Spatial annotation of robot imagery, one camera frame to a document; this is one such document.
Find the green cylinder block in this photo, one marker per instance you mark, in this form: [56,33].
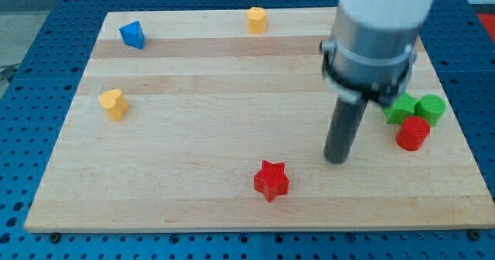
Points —
[431,108]

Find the yellow heart block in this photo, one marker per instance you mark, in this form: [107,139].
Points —
[114,104]

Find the wooden board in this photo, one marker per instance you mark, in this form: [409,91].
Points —
[207,102]

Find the yellow hexagon block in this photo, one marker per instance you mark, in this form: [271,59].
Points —
[256,20]

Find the green star block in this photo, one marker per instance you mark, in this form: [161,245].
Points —
[401,109]

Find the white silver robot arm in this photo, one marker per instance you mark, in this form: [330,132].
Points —
[370,52]

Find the red star block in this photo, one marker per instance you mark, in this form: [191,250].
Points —
[271,180]

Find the blue triangle block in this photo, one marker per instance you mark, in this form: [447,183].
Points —
[133,35]

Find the red cylinder block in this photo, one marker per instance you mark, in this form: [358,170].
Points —
[412,134]

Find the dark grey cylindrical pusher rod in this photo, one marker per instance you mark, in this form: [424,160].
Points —
[343,128]

